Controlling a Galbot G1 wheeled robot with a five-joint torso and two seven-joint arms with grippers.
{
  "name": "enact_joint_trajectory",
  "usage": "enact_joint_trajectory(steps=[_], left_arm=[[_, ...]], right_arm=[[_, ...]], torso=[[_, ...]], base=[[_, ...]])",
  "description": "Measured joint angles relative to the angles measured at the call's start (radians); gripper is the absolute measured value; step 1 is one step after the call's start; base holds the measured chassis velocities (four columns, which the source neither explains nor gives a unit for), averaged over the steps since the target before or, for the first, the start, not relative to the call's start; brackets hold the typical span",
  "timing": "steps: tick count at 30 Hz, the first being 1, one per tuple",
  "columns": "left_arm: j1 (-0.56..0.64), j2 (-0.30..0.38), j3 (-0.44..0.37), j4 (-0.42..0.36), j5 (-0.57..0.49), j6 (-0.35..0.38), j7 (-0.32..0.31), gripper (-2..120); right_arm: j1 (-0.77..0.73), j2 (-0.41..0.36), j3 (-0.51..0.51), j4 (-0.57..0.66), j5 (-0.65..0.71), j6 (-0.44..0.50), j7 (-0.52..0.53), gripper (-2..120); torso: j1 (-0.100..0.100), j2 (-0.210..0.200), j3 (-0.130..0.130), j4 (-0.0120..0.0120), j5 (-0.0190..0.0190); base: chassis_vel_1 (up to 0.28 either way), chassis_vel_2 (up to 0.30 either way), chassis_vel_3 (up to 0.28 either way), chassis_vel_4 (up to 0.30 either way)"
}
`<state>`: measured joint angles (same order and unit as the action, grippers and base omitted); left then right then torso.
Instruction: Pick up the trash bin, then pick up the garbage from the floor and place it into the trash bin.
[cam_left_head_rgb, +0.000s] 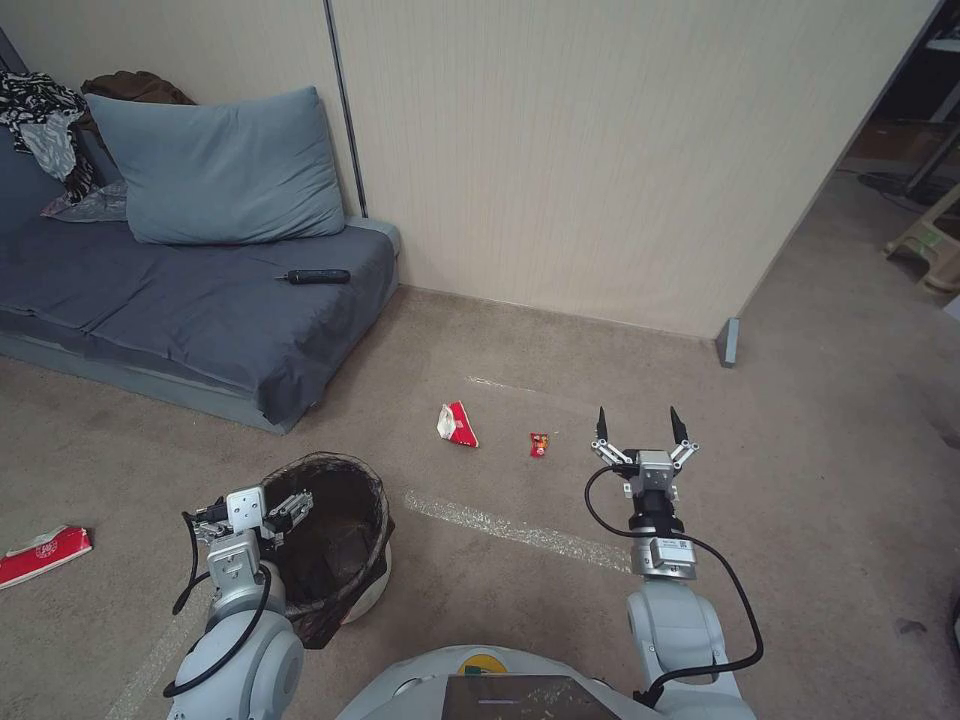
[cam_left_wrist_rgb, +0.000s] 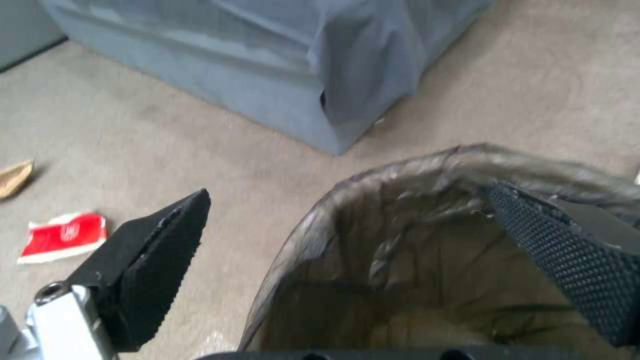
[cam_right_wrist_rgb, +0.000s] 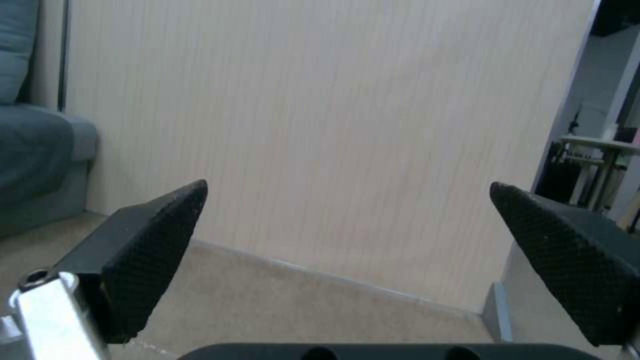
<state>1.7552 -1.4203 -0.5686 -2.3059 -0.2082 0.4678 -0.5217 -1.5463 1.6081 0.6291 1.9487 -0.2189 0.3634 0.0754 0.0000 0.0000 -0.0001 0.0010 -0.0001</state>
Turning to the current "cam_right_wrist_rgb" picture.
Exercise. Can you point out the blue-grey fabric sofa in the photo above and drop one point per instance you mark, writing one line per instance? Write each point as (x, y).
(35, 123)

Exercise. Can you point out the pale round side table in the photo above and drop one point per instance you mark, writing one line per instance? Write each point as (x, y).
(600, 165)

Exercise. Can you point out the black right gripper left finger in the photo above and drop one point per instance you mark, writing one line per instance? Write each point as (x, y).
(142, 255)

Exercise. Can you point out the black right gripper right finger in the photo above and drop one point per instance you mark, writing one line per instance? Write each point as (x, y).
(575, 262)

